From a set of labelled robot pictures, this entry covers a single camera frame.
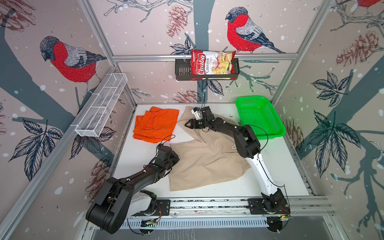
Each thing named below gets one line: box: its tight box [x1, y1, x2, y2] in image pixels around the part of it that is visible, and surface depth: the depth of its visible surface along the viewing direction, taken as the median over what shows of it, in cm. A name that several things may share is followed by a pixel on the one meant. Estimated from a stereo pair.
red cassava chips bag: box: [190, 50, 237, 81], surface depth 90 cm
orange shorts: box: [133, 106, 180, 144], surface depth 109 cm
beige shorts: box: [169, 106, 251, 192], surface depth 90 cm
